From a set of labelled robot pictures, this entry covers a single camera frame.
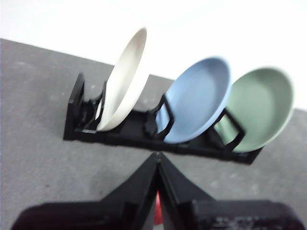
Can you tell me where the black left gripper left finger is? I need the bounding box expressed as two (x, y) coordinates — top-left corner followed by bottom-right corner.
(14, 152), (158, 230)

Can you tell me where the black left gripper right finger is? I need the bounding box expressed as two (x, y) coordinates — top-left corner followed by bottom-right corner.
(158, 152), (306, 230)

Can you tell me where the red apple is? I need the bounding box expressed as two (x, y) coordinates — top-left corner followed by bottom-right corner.
(153, 190), (165, 226)

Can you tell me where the blue round plate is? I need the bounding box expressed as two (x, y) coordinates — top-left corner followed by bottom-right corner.
(155, 56), (232, 144)

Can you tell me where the black plastic plate rack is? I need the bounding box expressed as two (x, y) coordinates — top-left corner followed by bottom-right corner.
(62, 72), (264, 165)

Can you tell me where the pale green round plate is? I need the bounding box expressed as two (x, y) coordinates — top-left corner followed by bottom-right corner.
(213, 67), (295, 153)

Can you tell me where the cream white round plate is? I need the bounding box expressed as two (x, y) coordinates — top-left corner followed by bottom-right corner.
(95, 26), (148, 132)

